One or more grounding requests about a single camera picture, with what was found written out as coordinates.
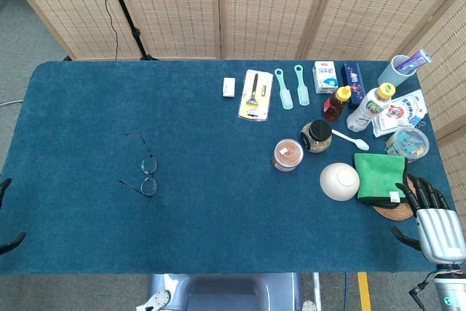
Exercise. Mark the purple toothpaste tube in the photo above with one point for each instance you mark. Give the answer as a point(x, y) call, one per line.
point(415, 61)

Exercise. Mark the blue felt table cover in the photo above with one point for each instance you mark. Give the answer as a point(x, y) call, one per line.
point(182, 125)

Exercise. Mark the grey-blue cup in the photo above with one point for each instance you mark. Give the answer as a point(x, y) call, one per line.
point(389, 76)

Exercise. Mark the clear tub of binder clips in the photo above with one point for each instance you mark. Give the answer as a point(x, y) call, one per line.
point(407, 143)

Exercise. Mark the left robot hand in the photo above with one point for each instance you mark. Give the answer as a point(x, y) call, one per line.
point(7, 246)

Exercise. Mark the glass jar with black lid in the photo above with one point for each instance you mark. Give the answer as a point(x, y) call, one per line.
point(320, 130)

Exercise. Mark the black wire-frame eyeglasses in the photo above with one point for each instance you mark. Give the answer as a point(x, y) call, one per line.
point(149, 165)

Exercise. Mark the white printed snack bag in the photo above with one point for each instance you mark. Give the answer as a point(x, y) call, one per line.
point(395, 114)

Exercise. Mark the round woven coaster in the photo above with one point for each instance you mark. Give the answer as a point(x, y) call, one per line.
point(395, 212)

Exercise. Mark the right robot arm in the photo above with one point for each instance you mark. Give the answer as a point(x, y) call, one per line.
point(451, 293)

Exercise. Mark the yellow floor tape strip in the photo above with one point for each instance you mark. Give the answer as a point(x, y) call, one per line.
point(364, 293)

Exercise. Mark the green cloth with black edge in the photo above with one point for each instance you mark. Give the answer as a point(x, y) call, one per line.
point(378, 176)

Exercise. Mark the white drink bottle yellow cap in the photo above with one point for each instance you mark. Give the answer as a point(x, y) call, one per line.
point(364, 112)

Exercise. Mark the white upturned bowl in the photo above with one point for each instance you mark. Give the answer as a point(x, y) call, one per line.
point(338, 181)

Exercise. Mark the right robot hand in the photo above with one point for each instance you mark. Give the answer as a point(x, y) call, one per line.
point(438, 231)

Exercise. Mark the small white box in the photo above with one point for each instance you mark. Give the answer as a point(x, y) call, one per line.
point(228, 87)

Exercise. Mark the black tripod stand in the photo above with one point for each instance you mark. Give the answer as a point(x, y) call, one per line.
point(135, 32)

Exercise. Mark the jar of brown powder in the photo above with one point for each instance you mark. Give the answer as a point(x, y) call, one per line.
point(288, 152)

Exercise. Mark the white plastic spoon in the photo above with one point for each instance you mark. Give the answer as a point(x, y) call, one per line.
point(360, 144)

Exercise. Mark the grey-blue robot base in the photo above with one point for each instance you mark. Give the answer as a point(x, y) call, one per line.
point(225, 293)

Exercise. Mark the bamboo folding screen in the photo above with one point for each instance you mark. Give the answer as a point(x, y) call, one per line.
point(273, 8)

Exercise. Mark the blue binder clips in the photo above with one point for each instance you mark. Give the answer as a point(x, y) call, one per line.
point(416, 120)

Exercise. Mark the razor in yellow blister pack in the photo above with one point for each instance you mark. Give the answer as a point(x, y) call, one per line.
point(255, 96)

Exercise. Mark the white blue milk carton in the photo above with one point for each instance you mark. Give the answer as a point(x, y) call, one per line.
point(325, 78)

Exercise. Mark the dark blue box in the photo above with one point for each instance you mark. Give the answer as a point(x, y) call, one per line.
point(353, 81)

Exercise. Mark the mint green brush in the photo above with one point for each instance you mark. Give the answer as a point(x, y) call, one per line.
point(303, 94)
point(286, 98)

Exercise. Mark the honey bottle with yellow cap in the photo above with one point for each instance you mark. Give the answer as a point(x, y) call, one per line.
point(333, 107)

